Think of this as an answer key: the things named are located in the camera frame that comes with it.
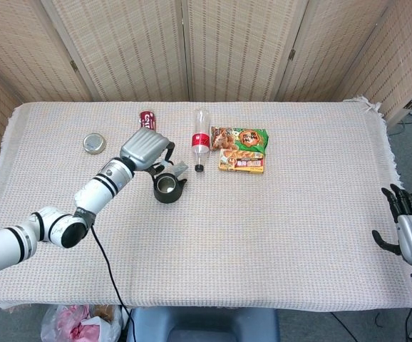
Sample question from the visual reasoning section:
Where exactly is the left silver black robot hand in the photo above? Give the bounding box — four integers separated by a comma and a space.
119, 127, 176, 179

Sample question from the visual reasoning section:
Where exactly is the small grey tea bag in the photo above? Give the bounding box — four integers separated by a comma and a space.
172, 160, 190, 180

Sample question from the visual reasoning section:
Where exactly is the black teapot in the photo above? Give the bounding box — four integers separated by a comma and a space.
149, 162, 188, 204

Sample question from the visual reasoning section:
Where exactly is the green snack bag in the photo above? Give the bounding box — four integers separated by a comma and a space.
210, 125, 269, 156

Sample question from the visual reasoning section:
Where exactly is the pink white plastic bag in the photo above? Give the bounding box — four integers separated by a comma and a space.
41, 304, 123, 342

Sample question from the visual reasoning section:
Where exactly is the round metal tin lid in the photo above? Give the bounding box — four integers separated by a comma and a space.
82, 132, 107, 155

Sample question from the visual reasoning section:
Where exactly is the clear bottle with red label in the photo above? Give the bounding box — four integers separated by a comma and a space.
191, 108, 212, 173

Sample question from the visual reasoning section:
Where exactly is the yellow curry box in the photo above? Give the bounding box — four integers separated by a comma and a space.
218, 148, 265, 175

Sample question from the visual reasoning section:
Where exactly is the woven folding screen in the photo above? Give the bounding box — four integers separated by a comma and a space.
0, 0, 412, 163

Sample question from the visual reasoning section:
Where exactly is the pale woven tablecloth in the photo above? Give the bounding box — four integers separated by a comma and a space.
0, 95, 412, 311

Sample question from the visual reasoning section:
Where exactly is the blue grey stool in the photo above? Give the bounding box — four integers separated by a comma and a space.
125, 306, 281, 342

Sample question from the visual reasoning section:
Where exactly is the black floor cable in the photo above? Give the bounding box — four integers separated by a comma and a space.
329, 311, 352, 342

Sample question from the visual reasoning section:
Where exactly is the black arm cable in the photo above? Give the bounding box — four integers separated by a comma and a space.
90, 222, 135, 342

